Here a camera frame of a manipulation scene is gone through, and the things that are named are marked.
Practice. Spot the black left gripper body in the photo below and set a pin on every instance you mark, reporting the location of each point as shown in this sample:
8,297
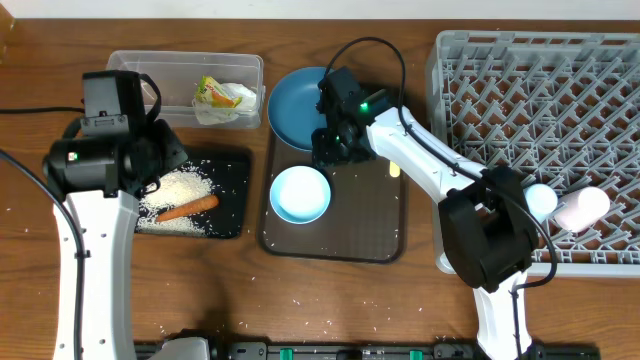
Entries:
167,151

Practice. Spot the green yellow snack wrapper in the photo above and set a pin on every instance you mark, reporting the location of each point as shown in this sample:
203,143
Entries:
212,93

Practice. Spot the dark brown serving tray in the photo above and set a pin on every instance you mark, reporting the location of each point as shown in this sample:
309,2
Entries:
365,220

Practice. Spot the dark blue plate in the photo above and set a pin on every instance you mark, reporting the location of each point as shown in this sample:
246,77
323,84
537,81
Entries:
292,111

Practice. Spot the white rice pile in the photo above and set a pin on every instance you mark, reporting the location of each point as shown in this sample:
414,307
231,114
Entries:
175,190

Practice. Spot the pink plastic cup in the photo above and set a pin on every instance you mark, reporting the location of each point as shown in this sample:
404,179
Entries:
582,208

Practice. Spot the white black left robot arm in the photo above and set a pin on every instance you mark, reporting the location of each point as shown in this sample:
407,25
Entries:
97,173

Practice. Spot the grey dishwasher rack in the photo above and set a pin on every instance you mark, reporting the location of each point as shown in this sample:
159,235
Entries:
560,109

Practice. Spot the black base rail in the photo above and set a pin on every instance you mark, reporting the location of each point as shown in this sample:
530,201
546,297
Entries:
260,349

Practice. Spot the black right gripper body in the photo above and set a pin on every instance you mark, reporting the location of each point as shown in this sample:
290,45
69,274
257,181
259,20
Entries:
325,145

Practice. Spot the blue plastic cup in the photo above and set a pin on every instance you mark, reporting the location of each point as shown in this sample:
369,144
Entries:
541,201

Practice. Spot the yellow plastic spoon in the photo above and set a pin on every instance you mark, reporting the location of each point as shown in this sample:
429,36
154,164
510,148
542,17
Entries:
394,170

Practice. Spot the black rectangular tray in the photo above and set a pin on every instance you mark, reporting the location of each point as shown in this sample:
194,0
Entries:
230,200

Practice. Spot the clear plastic bin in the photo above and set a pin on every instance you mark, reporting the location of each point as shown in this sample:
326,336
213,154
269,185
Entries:
178,74

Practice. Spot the light blue bowl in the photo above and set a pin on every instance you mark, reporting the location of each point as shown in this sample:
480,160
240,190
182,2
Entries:
300,195

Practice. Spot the orange carrot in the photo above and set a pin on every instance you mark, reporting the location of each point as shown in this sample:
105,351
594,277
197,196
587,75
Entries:
194,207

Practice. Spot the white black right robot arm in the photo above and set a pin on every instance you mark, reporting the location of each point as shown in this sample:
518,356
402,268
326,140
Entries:
488,233

